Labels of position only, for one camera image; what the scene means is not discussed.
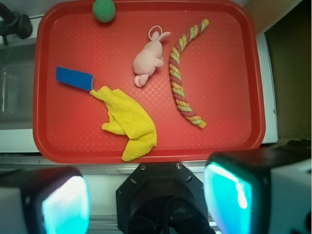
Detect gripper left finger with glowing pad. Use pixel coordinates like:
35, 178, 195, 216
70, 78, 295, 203
0, 166, 91, 234

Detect red plastic tray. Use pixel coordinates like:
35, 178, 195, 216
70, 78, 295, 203
33, 0, 265, 164

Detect blue sponge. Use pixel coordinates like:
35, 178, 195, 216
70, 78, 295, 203
56, 67, 94, 91

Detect green knitted ball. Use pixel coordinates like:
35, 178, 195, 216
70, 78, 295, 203
92, 0, 116, 22

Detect multicolour twisted rope toy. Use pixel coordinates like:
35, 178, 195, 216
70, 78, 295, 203
169, 19, 210, 129

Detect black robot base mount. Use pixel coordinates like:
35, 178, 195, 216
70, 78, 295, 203
116, 162, 215, 234

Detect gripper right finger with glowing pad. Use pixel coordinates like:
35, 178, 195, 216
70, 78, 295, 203
203, 146, 312, 234

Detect pink plush bunny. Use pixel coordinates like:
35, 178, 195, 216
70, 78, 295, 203
133, 25, 171, 88

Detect black clamp knob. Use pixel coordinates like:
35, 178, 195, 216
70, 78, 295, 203
0, 2, 33, 46

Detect yellow microfiber cloth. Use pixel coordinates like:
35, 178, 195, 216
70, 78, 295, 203
90, 86, 157, 162

